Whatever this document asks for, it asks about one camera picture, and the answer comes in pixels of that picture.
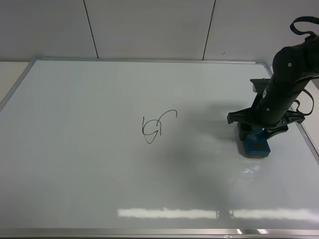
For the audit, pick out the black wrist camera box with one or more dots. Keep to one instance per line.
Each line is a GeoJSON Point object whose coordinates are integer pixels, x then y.
{"type": "Point", "coordinates": [259, 85]}

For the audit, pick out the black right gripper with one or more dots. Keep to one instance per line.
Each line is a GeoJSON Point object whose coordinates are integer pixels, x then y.
{"type": "Point", "coordinates": [270, 110]}

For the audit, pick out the blue board eraser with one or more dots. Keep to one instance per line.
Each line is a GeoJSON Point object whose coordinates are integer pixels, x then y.
{"type": "Point", "coordinates": [255, 146]}

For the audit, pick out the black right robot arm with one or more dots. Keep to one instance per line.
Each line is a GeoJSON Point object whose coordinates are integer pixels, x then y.
{"type": "Point", "coordinates": [293, 68]}

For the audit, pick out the white board with aluminium frame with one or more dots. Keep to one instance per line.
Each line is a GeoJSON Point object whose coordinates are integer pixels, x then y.
{"type": "Point", "coordinates": [129, 149]}

